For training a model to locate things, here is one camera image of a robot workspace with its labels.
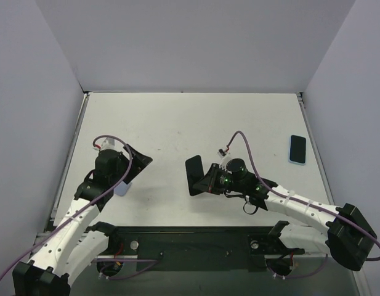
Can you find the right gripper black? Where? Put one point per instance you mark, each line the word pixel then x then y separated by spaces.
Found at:
pixel 213 177

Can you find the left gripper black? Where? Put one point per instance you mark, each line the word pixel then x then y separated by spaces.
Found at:
pixel 133 163

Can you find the black phone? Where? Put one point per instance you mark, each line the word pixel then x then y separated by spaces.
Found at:
pixel 196 179

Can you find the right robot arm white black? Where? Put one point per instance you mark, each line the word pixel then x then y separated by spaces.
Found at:
pixel 341 232

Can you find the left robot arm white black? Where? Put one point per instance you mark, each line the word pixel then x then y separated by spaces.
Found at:
pixel 47 275

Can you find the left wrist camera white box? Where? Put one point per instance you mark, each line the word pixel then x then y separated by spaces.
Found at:
pixel 107 144

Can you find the aluminium front rail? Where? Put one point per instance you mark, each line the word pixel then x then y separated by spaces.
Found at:
pixel 90 245

